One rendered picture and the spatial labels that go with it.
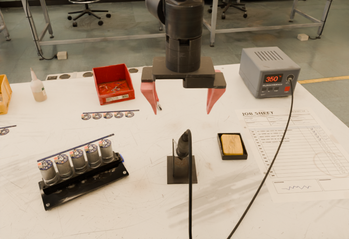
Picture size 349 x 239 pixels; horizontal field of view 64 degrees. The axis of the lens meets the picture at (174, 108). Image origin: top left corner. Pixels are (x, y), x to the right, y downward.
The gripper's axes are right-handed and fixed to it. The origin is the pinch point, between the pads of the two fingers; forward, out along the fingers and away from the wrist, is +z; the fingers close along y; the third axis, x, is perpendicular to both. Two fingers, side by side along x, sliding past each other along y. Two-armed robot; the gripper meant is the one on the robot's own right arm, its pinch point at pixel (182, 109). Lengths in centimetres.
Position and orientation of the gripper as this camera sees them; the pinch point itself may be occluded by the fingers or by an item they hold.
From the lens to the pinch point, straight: 51.9
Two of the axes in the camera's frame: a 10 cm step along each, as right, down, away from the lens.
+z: -0.1, 8.1, 5.8
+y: -10.0, 0.1, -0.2
